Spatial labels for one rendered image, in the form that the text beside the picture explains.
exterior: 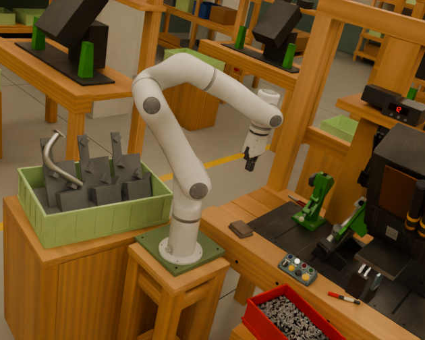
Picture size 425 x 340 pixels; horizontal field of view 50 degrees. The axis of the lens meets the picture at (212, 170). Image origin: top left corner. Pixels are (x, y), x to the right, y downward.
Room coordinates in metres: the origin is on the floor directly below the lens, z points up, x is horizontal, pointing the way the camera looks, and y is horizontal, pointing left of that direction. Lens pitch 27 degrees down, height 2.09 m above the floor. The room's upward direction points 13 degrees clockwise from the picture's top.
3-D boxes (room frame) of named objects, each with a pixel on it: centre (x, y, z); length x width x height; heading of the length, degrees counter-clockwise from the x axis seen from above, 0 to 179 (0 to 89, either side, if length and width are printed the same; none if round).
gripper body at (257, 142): (1.68, -0.14, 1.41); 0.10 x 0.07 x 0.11; 144
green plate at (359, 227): (1.71, -0.68, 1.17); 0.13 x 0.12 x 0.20; 54
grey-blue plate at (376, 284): (1.53, -0.75, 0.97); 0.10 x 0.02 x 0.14; 144
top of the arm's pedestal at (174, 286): (1.60, 0.06, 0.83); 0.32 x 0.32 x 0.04; 49
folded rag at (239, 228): (1.80, -0.19, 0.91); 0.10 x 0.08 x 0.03; 41
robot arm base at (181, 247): (1.60, 0.06, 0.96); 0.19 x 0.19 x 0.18
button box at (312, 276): (1.58, -0.45, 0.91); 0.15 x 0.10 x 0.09; 54
